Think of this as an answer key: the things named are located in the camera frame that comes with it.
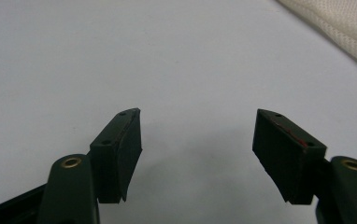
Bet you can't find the cream mesh laundry bag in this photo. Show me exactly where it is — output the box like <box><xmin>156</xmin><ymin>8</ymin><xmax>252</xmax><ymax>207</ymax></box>
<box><xmin>276</xmin><ymin>0</ymin><xmax>357</xmax><ymax>77</ymax></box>

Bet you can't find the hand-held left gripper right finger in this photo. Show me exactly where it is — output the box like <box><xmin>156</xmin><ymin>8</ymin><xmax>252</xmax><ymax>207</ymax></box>
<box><xmin>251</xmin><ymin>108</ymin><xmax>328</xmax><ymax>205</ymax></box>

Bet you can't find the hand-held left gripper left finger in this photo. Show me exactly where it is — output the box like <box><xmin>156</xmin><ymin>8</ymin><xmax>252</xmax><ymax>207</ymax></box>
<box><xmin>89</xmin><ymin>107</ymin><xmax>143</xmax><ymax>204</ymax></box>

